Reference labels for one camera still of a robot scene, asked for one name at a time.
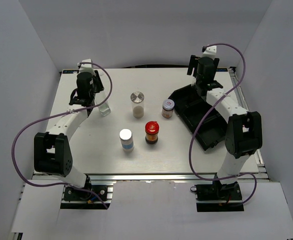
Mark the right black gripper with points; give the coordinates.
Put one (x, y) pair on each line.
(193, 63)

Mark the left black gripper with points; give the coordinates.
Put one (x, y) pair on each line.
(97, 80)

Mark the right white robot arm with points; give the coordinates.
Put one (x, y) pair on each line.
(243, 135)

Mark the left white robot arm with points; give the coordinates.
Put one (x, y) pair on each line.
(52, 152)

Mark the blue table logo sticker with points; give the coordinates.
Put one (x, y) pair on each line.
(70, 71)

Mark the clear silver-lid spice jar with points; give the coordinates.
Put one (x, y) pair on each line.
(137, 100)

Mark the black plastic organizer tray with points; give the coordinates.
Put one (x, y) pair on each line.
(191, 108)

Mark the small white-lid sauce jar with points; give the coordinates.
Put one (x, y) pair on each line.
(167, 108)

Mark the blue-label silver-lid shaker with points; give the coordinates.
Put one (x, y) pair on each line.
(126, 139)

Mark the red-lid dark sauce jar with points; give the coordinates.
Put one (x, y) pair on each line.
(151, 132)

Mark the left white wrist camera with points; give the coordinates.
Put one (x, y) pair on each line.
(86, 66)

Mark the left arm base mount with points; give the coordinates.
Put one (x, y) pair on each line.
(79, 200)

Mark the aluminium table frame rail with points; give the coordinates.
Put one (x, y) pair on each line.
(96, 147)

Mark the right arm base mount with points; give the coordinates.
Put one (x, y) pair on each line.
(211, 199)

